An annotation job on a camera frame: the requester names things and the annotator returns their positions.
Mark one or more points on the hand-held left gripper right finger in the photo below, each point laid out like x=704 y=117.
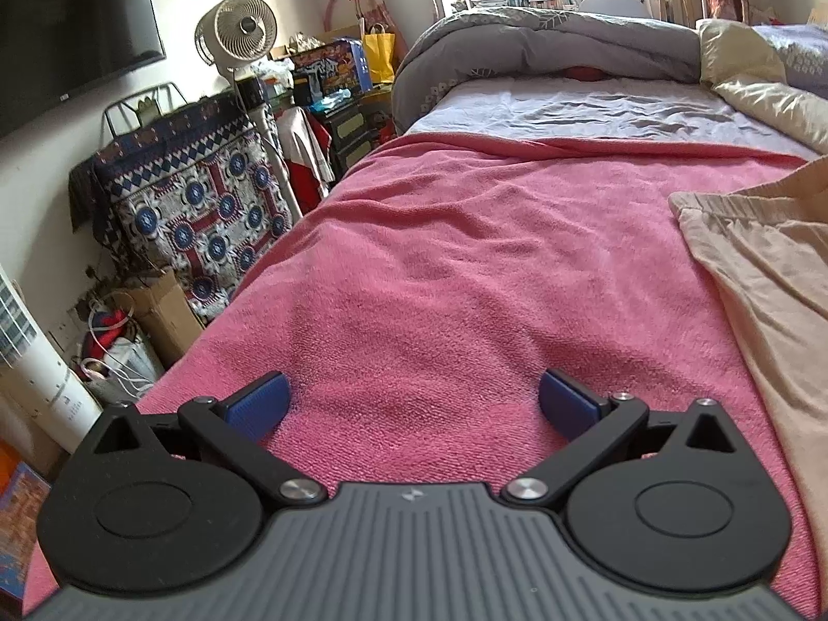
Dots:
x=566 y=404

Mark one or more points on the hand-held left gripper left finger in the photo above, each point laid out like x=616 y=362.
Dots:
x=259 y=404

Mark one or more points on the beige pants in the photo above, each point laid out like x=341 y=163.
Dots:
x=763 y=271

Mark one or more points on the cardboard box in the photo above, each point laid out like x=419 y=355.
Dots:
x=162 y=317

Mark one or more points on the pink blanket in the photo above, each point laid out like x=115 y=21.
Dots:
x=453 y=239

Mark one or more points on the patterned woven cloth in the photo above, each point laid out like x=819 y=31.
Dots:
x=194 y=207

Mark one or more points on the white tower fan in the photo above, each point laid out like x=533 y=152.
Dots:
x=39 y=388

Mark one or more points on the red and white garment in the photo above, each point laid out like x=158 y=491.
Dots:
x=304 y=162

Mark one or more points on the colourful puzzle box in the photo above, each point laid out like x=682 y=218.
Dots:
x=19 y=517

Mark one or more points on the black drawer unit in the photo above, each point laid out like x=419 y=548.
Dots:
x=349 y=132

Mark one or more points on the lilac bed sheet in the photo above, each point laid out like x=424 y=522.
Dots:
x=582 y=110

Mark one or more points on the red pillow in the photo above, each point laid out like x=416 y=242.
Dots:
x=585 y=73

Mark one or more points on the colourful toy box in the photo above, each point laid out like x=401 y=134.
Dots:
x=336 y=68

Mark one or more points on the grey quilt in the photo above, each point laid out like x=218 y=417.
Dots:
x=550 y=39

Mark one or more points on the yellow shopping bag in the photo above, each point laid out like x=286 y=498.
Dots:
x=380 y=55

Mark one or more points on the cream duvet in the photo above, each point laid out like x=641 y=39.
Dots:
x=744 y=52

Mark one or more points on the white chair back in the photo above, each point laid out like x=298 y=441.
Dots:
x=611 y=5

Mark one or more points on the lilac patterned quilt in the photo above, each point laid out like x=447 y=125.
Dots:
x=802 y=52

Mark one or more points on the black television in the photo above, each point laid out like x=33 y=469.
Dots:
x=64 y=26

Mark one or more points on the beige pedestal fan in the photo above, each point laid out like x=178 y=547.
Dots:
x=242 y=29

